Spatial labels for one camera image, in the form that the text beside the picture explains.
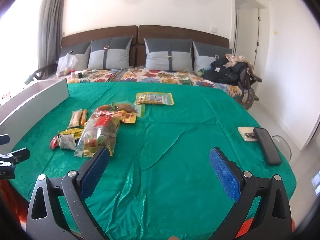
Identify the black jacket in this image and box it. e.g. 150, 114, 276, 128
201, 57, 250, 85

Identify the beige smartphone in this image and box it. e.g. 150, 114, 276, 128
237, 127, 259, 143

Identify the clear plastic bag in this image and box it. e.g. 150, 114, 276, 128
55, 54, 78, 77

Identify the small white red snack packet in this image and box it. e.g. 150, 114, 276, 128
49, 133, 77, 151

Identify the grey curtain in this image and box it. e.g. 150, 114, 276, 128
37, 0, 68, 73

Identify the grey two-tone pillow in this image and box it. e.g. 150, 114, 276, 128
192, 41, 233, 77
144, 38, 194, 73
58, 41, 92, 72
87, 35, 133, 70

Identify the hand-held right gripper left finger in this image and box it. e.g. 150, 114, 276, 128
26, 146, 110, 240

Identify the brown chair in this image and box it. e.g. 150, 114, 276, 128
237, 65, 263, 104

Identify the clear plastic chair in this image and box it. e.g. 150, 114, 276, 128
271, 135, 293, 160

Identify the beige snack stick packet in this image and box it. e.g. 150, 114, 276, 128
68, 109, 83, 128

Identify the brown headboard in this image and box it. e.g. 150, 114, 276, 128
61, 25, 230, 68

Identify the dark wooden chair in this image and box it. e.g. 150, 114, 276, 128
24, 64, 58, 84

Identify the large clear dried fruit bag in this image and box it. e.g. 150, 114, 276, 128
74, 114, 122, 158

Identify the green bedspread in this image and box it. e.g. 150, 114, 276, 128
7, 81, 297, 240

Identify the yellow and red snack packet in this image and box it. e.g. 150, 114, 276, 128
91, 109, 137, 124

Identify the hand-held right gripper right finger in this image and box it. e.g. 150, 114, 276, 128
209, 147, 293, 240

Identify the white door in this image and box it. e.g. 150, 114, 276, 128
250, 7, 267, 78

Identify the green-edged braised meat packet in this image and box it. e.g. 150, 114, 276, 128
111, 101, 145, 118

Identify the gold foil snack packet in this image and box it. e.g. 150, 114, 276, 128
58, 127, 85, 140

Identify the white power strip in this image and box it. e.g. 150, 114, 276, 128
77, 69, 100, 79

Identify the black smartphone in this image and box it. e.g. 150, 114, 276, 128
253, 127, 282, 166

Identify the floral bedsheet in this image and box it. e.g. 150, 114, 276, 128
66, 67, 258, 110

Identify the white box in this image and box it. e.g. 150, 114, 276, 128
0, 78, 70, 132

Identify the orange cloth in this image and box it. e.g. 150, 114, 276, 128
0, 179, 30, 233

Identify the black cable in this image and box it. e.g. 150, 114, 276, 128
80, 69, 140, 83

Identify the beige cloth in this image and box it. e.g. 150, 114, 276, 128
225, 54, 254, 68

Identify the yellow-edged clear snack packet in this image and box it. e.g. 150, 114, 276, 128
134, 92, 175, 106

